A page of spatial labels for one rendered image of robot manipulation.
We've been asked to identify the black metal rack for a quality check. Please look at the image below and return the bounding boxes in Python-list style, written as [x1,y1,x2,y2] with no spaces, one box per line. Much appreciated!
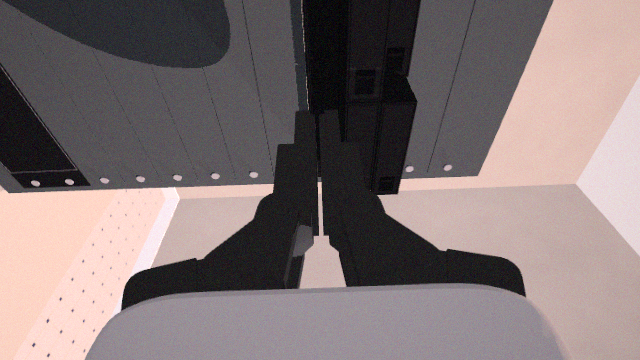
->
[0,0,554,195]

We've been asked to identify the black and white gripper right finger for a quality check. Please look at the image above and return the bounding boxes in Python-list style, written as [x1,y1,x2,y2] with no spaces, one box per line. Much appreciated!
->
[319,110,526,297]

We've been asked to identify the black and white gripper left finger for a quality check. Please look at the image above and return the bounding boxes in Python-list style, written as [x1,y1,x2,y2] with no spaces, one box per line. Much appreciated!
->
[121,111,319,310]

